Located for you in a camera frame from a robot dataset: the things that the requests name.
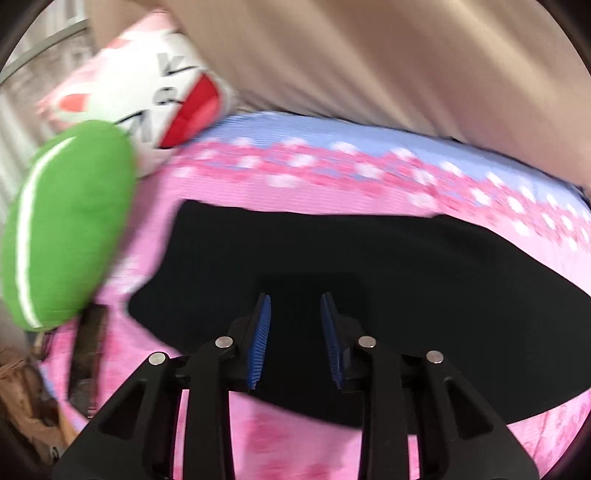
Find dark strap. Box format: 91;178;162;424
67;302;109;407

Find beige curtain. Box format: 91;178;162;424
85;0;591;190

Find white pink cartoon pillow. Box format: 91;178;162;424
37;11;236;178

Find green pillow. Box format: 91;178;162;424
0;120;139;330

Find black pants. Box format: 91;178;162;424
127;198;591;428

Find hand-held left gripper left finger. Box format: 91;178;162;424
53;293;273;480

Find pink floral bed sheet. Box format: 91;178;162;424
37;111;591;480

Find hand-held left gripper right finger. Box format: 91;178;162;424
320;292;541;480

